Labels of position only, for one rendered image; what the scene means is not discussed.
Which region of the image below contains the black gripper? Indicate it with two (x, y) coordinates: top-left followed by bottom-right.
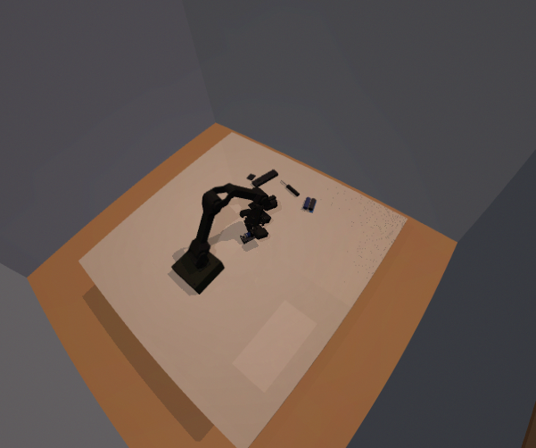
(239, 209), (268, 240)

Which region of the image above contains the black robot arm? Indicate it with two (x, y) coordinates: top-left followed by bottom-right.
(187, 183), (277, 272)

